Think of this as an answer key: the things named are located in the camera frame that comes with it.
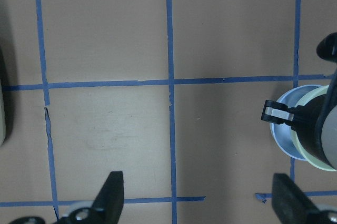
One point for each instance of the green bowl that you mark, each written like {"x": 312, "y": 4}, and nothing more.
{"x": 304, "y": 95}

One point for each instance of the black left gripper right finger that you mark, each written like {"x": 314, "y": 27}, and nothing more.
{"x": 290, "y": 203}

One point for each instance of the blue bowl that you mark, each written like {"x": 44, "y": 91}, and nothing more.
{"x": 282, "y": 133}

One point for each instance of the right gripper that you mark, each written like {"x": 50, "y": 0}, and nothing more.
{"x": 306, "y": 115}

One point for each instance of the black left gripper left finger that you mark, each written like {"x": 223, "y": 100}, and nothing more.
{"x": 109, "y": 202}

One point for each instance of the white toaster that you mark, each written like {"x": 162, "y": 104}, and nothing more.
{"x": 3, "y": 102}

